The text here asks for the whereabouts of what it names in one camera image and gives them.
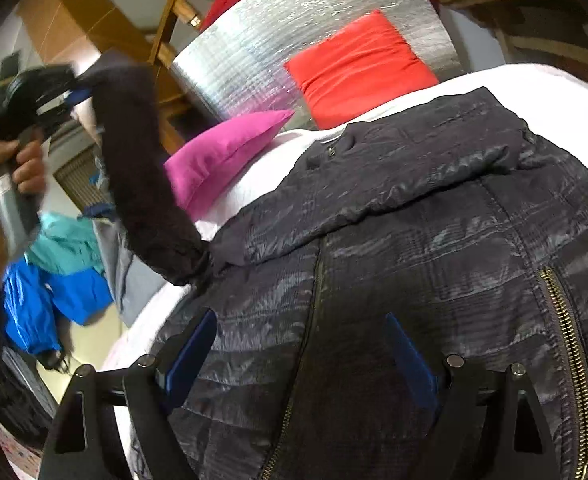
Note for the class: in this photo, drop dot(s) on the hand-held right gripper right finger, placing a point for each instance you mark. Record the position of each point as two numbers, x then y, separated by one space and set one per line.
409 360

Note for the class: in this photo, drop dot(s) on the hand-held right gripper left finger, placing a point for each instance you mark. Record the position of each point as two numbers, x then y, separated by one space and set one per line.
190 357

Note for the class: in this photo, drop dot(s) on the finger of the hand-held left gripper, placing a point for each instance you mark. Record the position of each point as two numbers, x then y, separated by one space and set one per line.
76 95

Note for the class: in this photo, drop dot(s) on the black quilted jacket with fur trim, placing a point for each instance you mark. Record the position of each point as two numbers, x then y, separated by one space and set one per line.
398 240

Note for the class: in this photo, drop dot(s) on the brown slatted panel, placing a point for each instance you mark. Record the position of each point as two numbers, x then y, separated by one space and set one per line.
74 175

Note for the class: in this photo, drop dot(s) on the wooden cabinet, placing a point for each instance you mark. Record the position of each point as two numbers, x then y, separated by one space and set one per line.
74 5

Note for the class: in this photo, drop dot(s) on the grey cloth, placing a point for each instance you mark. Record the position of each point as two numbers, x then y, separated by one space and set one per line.
134 280

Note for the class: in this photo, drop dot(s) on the teal cloth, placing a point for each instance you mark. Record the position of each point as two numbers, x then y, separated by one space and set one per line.
69 245

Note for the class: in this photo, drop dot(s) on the pink pillow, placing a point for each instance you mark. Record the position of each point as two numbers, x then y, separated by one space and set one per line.
224 155

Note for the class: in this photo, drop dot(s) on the bright blue cloth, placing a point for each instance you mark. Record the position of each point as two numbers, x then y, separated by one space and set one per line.
29 310

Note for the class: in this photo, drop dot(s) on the dark patterned cloth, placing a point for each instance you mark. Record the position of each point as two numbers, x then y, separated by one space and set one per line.
24 400

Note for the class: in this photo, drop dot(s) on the silver foil insulation mat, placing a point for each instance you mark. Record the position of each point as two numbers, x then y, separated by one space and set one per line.
274 35

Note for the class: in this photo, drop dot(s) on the white blanket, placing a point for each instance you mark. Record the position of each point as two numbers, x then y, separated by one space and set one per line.
274 160

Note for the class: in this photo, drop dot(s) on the red pillow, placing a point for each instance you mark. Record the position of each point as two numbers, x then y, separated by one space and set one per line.
358 70

